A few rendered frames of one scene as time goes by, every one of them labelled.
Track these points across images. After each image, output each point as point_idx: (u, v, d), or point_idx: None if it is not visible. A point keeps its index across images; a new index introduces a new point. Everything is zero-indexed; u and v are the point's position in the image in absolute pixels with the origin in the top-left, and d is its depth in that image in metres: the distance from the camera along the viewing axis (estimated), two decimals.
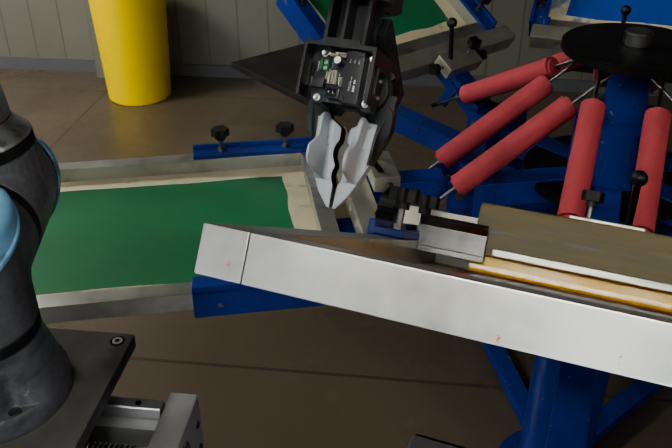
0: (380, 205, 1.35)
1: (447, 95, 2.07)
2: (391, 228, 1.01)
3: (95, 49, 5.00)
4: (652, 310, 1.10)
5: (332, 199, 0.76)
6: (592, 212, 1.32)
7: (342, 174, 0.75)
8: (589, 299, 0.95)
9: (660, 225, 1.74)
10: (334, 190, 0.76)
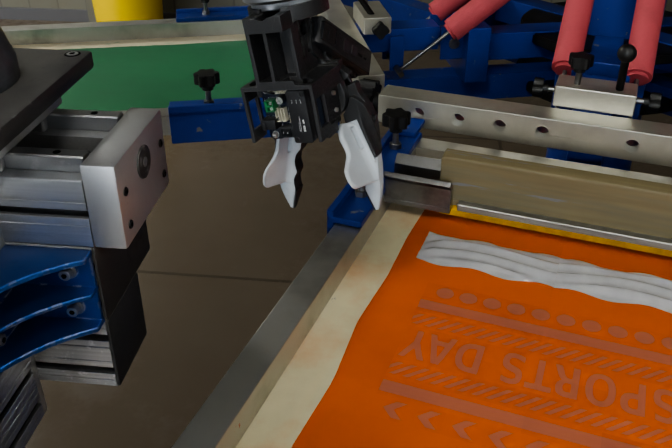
0: None
1: None
2: (349, 217, 1.02)
3: None
4: None
5: (296, 200, 0.78)
6: (580, 78, 1.22)
7: None
8: (546, 272, 0.97)
9: (664, 79, 1.66)
10: (298, 191, 0.77)
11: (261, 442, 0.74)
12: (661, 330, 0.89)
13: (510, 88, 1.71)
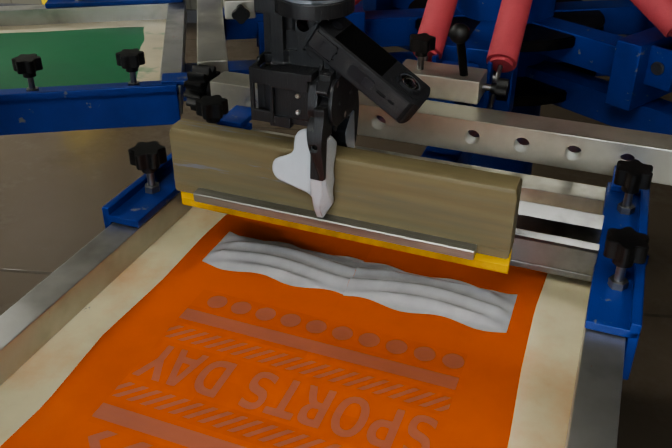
0: (187, 85, 1.18)
1: None
2: (126, 215, 0.90)
3: None
4: None
5: None
6: (422, 62, 1.11)
7: None
8: (339, 278, 0.86)
9: (557, 67, 1.54)
10: None
11: None
12: (447, 345, 0.77)
13: None
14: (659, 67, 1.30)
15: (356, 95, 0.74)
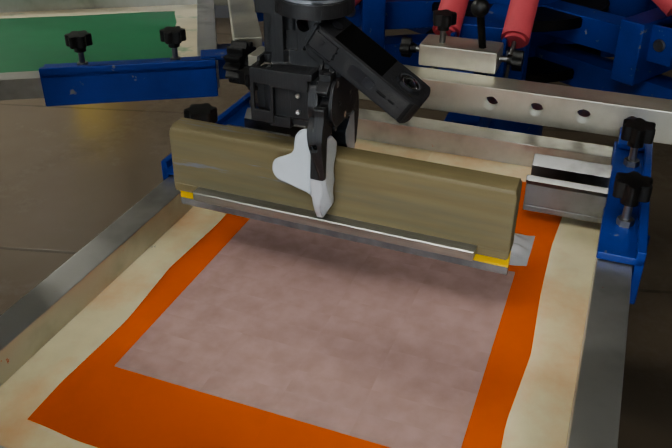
0: (226, 59, 1.29)
1: None
2: None
3: None
4: None
5: None
6: (444, 36, 1.21)
7: None
8: None
9: (564, 48, 1.65)
10: None
11: (31, 378, 0.73)
12: (474, 275, 0.88)
13: (412, 58, 1.70)
14: (660, 44, 1.40)
15: (356, 95, 0.74)
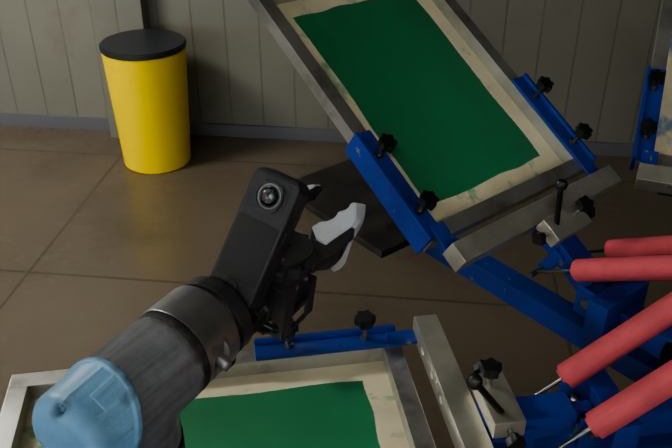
0: None
1: (550, 263, 1.74)
2: None
3: (109, 108, 4.67)
4: None
5: (319, 191, 0.78)
6: None
7: None
8: None
9: None
10: (315, 194, 0.77)
11: None
12: None
13: None
14: None
15: None
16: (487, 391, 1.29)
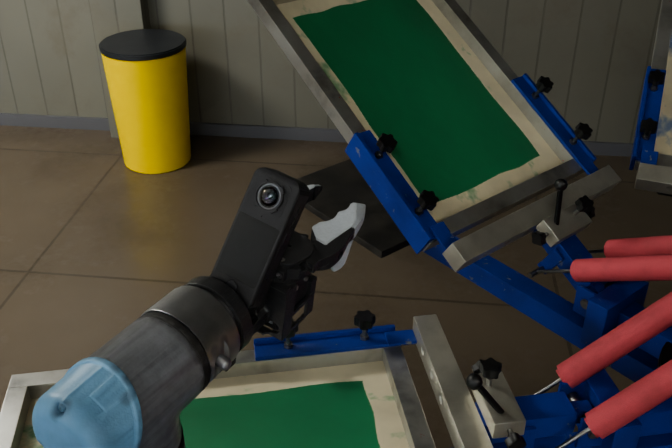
0: None
1: (550, 263, 1.74)
2: None
3: (109, 108, 4.67)
4: None
5: (319, 191, 0.78)
6: None
7: None
8: None
9: None
10: (315, 194, 0.77)
11: None
12: None
13: None
14: None
15: None
16: (487, 391, 1.29)
